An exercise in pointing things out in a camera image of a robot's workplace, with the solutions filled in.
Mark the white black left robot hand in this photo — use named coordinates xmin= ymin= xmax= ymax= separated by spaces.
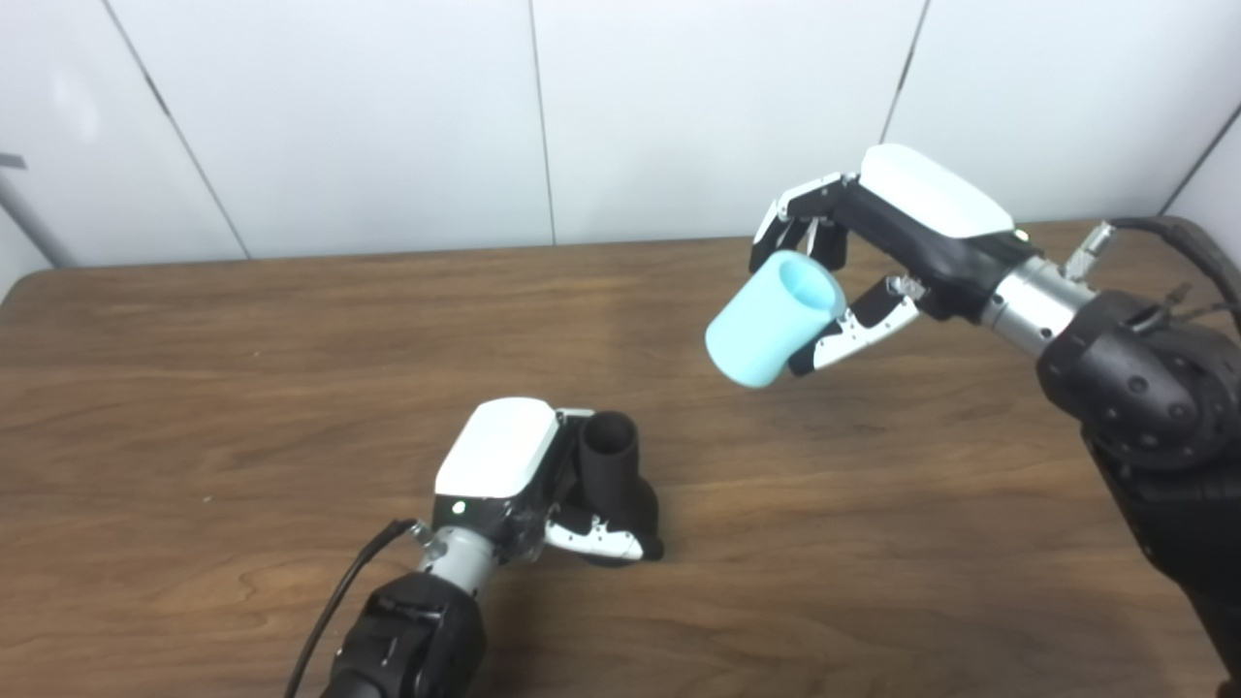
xmin=431 ymin=397 xmax=665 ymax=565

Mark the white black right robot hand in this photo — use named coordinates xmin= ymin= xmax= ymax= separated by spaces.
xmin=748 ymin=143 xmax=1040 ymax=377

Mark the black flared nozzle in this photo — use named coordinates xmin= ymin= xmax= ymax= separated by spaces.
xmin=572 ymin=411 xmax=664 ymax=568

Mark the light-blue hose piece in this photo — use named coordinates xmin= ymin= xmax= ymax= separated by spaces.
xmin=705 ymin=250 xmax=847 ymax=390

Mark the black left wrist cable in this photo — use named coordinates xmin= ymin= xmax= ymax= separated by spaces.
xmin=284 ymin=519 xmax=432 ymax=698

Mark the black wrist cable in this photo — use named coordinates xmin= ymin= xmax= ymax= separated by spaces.
xmin=1062 ymin=216 xmax=1241 ymax=335
xmin=284 ymin=519 xmax=432 ymax=698

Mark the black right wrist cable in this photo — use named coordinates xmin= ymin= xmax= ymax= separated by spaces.
xmin=1062 ymin=216 xmax=1241 ymax=335

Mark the grey wall corner post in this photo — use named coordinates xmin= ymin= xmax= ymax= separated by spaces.
xmin=0 ymin=173 xmax=77 ymax=270

